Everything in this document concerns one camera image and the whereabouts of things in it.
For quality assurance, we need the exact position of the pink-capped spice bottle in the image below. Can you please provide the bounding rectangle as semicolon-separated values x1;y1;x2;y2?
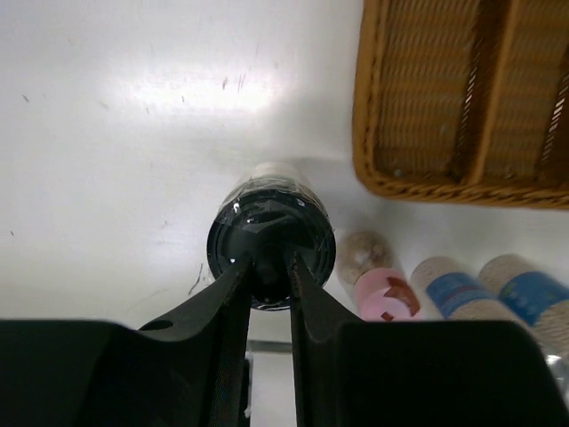
336;231;422;322

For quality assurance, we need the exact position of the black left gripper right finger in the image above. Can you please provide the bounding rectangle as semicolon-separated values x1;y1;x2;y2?
290;255;568;426

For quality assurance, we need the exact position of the brown wicker cutlery tray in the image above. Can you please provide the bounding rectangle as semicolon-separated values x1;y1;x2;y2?
352;1;568;210

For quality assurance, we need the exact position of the silver-capped blue shaker right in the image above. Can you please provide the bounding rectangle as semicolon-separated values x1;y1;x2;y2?
477;253;569;357

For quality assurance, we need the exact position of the silver-capped blue label shaker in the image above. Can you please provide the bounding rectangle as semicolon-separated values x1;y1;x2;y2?
409;256;528;330

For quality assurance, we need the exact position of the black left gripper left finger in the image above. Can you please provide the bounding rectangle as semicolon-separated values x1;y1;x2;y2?
1;258;253;426

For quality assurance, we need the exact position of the black-capped white spice bottle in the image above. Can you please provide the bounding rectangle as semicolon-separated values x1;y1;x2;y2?
206;162;336;311

